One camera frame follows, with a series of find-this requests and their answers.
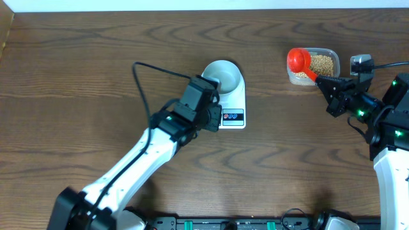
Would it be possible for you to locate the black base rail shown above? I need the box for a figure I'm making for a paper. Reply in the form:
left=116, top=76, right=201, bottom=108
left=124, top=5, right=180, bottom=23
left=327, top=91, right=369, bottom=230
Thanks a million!
left=137, top=209, right=381, bottom=230

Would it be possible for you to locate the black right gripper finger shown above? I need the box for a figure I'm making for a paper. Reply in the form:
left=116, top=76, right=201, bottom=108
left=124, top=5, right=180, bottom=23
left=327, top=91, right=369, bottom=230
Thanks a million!
left=318, top=84, right=348, bottom=105
left=316, top=75, right=357, bottom=86

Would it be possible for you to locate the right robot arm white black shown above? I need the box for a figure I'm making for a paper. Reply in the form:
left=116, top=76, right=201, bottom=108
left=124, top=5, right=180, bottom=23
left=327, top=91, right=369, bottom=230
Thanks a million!
left=315, top=73, right=408, bottom=229

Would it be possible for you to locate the white digital kitchen scale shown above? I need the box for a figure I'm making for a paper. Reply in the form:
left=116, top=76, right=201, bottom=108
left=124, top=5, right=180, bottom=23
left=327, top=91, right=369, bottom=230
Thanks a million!
left=219, top=72, right=247, bottom=129

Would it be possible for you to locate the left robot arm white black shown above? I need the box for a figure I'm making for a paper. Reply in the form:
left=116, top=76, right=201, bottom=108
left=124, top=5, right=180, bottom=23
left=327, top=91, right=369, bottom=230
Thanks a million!
left=47, top=75, right=222, bottom=229

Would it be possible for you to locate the red measuring scoop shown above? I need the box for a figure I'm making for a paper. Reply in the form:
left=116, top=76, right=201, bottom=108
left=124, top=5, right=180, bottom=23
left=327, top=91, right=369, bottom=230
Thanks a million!
left=287, top=48, right=318, bottom=82

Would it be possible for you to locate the grey round bowl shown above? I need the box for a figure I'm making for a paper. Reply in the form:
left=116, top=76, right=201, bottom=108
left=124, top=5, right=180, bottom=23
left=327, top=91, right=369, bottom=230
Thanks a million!
left=202, top=60, right=243, bottom=95

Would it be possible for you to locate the pile of soybeans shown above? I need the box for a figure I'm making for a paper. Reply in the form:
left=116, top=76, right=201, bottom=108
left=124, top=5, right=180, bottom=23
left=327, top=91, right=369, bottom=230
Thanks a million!
left=309, top=55, right=334, bottom=77

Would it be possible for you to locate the clear plastic container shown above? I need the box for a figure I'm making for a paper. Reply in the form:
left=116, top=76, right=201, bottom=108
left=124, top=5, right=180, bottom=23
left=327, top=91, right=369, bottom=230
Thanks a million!
left=287, top=48, right=340, bottom=86

